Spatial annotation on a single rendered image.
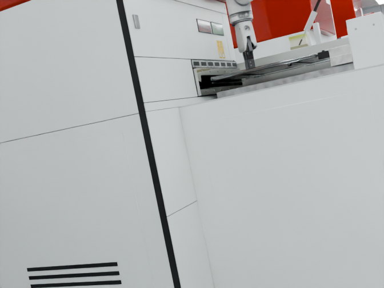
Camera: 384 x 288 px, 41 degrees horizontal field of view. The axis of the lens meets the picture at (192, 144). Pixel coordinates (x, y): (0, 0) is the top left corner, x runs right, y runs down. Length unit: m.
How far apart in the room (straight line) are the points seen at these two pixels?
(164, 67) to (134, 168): 0.33
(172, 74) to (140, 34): 0.19
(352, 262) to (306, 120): 0.42
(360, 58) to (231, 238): 0.65
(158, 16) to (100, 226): 0.66
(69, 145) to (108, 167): 0.15
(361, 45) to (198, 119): 0.52
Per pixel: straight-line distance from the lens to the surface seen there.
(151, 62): 1.53
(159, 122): 1.51
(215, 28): 2.06
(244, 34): 1.86
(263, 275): 1.63
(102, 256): 1.63
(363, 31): 1.53
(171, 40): 1.69
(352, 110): 1.47
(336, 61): 1.71
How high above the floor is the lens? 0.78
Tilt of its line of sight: 3 degrees down
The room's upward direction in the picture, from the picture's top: 11 degrees counter-clockwise
